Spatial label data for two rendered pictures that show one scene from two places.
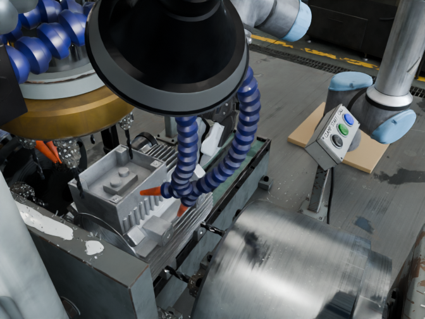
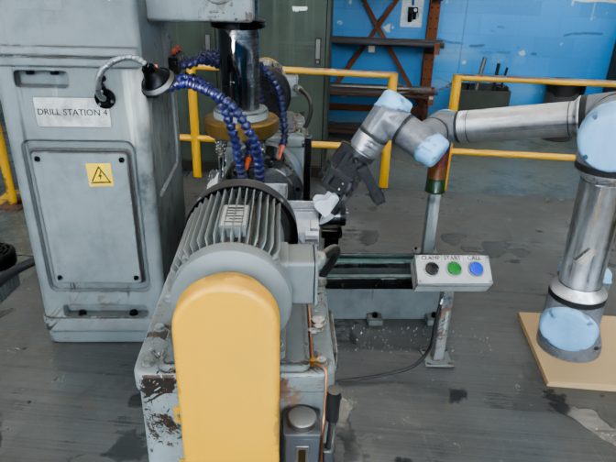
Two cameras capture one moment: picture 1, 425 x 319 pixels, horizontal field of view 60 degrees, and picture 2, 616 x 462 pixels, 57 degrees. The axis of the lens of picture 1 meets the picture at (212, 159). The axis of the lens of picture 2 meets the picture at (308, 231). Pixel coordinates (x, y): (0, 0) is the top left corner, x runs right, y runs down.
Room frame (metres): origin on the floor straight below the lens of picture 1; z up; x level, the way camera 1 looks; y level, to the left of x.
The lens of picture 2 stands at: (-0.19, -1.04, 1.68)
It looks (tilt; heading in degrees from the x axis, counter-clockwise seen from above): 26 degrees down; 57
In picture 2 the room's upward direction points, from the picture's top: 2 degrees clockwise
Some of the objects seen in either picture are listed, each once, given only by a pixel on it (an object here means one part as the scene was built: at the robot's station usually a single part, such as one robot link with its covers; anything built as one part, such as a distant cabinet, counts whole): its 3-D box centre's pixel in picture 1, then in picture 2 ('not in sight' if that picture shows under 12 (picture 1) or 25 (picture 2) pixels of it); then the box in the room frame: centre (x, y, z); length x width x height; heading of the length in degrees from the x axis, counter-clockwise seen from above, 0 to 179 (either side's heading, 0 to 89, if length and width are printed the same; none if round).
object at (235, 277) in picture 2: not in sight; (262, 338); (0.14, -0.41, 1.16); 0.33 x 0.26 x 0.42; 60
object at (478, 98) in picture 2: not in sight; (481, 97); (4.53, 2.98, 0.41); 0.52 x 0.47 x 0.82; 143
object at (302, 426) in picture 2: not in sight; (309, 430); (0.16, -0.53, 1.07); 0.08 x 0.07 x 0.20; 150
